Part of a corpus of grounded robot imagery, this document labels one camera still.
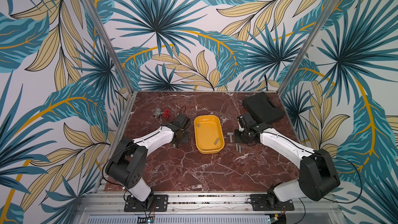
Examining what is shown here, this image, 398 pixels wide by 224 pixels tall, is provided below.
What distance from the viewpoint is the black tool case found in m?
1.03

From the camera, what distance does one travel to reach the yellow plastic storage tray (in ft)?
2.92

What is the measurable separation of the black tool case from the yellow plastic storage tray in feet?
0.81
